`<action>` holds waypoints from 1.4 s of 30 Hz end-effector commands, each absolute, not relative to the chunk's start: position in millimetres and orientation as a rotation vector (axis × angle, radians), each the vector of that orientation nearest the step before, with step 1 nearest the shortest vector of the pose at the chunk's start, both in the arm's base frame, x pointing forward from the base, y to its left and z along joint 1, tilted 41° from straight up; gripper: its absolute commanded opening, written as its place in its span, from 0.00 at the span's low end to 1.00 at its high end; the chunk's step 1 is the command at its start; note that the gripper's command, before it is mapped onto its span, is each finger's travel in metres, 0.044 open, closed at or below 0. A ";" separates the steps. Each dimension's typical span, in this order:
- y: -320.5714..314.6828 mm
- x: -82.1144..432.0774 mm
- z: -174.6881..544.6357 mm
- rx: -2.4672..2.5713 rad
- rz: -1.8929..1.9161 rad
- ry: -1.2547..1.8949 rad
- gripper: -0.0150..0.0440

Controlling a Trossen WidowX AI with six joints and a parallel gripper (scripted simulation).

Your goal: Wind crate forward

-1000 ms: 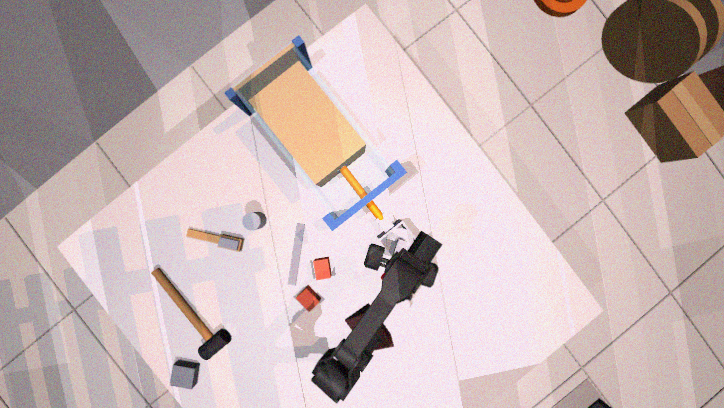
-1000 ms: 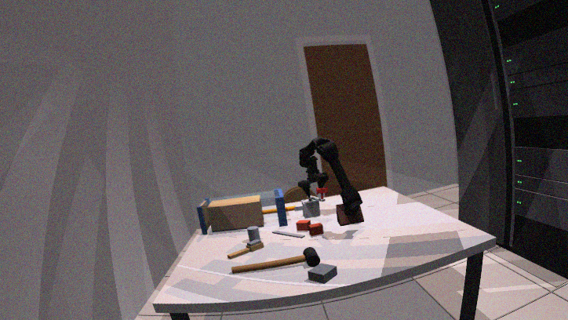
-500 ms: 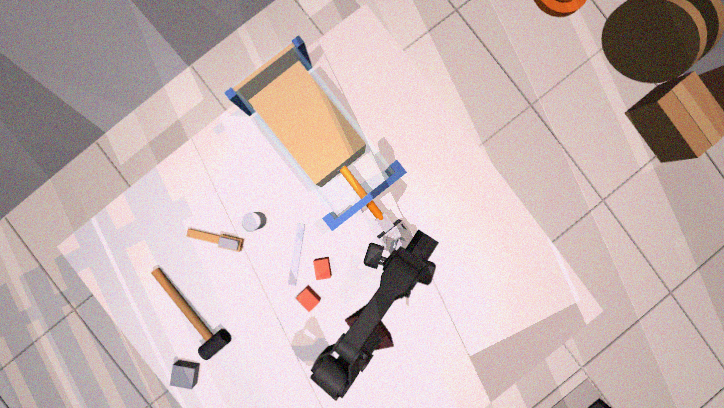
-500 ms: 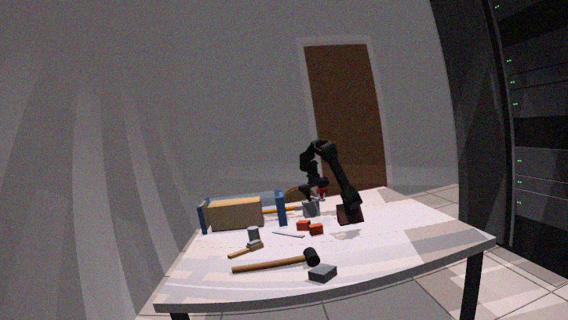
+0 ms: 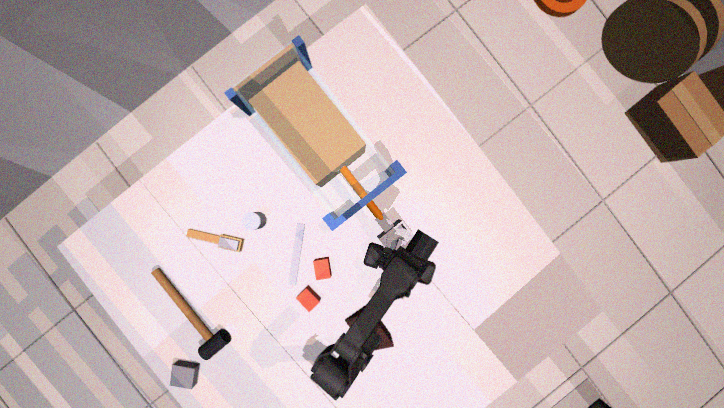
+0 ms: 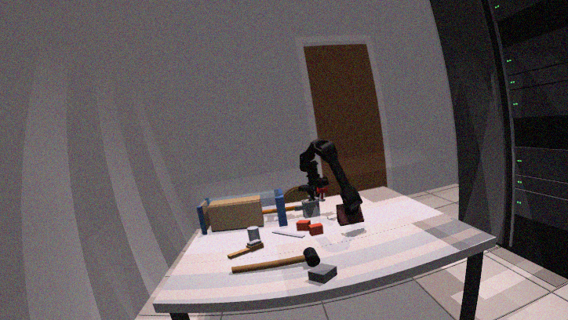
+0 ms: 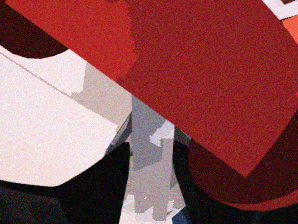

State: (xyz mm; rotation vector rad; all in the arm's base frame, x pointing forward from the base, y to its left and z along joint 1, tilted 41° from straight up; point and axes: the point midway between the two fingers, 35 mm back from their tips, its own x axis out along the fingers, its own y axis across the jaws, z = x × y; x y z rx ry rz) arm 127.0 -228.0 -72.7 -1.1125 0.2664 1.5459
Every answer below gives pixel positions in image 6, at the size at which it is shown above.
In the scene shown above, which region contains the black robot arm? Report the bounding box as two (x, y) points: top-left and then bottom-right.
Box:
(300, 138), (363, 219)

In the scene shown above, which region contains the grey cylinder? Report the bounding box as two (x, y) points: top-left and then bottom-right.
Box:
(247, 226), (260, 242)

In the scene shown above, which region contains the wooden-handled mallet with black head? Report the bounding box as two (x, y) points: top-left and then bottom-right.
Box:
(231, 247), (320, 274)

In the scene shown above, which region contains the orange-red cube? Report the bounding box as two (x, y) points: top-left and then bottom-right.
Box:
(296, 220), (311, 231)
(308, 223), (323, 236)

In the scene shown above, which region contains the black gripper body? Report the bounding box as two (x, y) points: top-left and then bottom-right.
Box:
(299, 173), (330, 192)

